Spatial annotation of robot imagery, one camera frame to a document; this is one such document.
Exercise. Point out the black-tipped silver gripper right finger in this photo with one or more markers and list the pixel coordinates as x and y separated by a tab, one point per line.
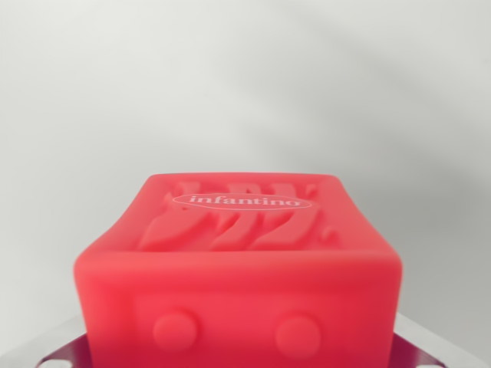
412	354

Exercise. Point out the red infantino rubber cube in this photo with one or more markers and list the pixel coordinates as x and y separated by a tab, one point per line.
238	287

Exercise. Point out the black-tipped silver gripper left finger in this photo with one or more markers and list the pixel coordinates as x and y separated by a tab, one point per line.
71	350

